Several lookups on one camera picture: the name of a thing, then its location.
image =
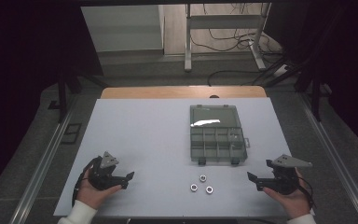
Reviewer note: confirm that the person's right hand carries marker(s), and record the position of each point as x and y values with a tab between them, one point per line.
292	202

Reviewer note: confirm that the black metal stand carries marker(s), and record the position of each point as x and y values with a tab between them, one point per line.
62	93
316	96

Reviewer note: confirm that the white cabinet panel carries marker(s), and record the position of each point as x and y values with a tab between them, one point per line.
121	28

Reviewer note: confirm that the aluminium floor rail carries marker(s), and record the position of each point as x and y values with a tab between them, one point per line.
40	168
338	161

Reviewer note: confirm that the dark floor grate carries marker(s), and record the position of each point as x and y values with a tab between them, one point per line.
71	133

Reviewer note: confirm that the person's left hand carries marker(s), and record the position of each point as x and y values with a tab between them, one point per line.
91	194

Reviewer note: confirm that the white power strip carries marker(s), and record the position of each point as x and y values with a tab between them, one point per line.
280	70

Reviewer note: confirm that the dark curtain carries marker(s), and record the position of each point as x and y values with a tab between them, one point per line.
18	77
348	62

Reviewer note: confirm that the wooden table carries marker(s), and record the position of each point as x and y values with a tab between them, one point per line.
167	92

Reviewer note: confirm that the white metal desk frame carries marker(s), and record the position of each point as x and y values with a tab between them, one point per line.
223	21

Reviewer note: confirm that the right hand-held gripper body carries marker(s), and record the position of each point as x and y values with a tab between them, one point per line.
284	179

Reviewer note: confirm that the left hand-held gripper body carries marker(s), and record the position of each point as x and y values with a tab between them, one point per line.
102	177

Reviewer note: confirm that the clear plastic organizer box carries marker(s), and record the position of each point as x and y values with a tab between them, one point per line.
217	137

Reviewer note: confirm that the silver hex nut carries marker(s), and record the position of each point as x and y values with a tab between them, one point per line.
203	178
194	187
209	189

